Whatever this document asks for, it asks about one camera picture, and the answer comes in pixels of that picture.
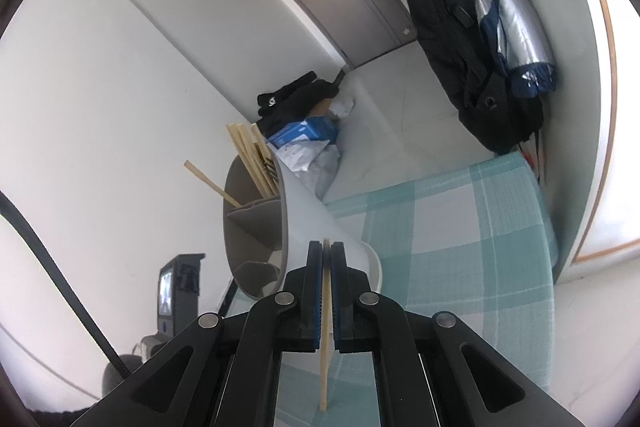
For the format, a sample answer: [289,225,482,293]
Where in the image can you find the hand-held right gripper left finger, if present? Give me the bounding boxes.
[70,241,326,427]

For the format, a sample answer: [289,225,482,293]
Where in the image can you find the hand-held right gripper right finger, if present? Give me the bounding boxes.
[330,241,586,427]

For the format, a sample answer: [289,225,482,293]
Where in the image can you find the slim wooden chopstick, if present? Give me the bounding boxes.
[319,237,332,413]
[184,160,242,208]

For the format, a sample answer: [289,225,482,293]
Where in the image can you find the white grey utensil holder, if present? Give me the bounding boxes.
[222,147,384,300]

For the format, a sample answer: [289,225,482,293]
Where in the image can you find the pile of wooden chopsticks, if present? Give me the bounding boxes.
[226,123,281,200]

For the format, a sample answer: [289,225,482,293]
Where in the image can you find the grey fabric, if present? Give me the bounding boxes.
[102,354,146,400]

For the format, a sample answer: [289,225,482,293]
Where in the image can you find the grey plastic parcel bag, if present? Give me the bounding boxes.
[295,144,342,198]

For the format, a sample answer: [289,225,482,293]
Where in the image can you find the teal checked tablecloth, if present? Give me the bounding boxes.
[272,154,559,427]

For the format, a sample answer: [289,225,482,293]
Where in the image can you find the white plastic parcel bag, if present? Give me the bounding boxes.
[277,141,331,172]

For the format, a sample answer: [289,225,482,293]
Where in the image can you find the blue cardboard box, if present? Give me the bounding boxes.
[267,116,341,148]

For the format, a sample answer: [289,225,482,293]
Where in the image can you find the dark cloth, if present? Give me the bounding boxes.
[22,399,108,427]

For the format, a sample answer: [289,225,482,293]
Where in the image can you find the small crumpled white bag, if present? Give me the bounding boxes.
[330,96,357,118]

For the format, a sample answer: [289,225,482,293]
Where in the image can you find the black clothes heap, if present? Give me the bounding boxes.
[256,71,342,132]

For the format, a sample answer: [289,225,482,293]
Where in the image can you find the orange black object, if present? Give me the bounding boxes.
[517,142,548,182]

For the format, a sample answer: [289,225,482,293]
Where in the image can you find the black backpack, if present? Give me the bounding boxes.
[389,0,544,155]

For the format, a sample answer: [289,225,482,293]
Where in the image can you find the silver blue folded umbrella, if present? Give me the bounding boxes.
[455,0,557,98]

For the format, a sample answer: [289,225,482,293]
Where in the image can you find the wood-trimmed white panel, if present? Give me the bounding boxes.
[572,0,640,269]

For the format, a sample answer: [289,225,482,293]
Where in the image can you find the black strap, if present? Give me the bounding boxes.
[0,191,131,378]

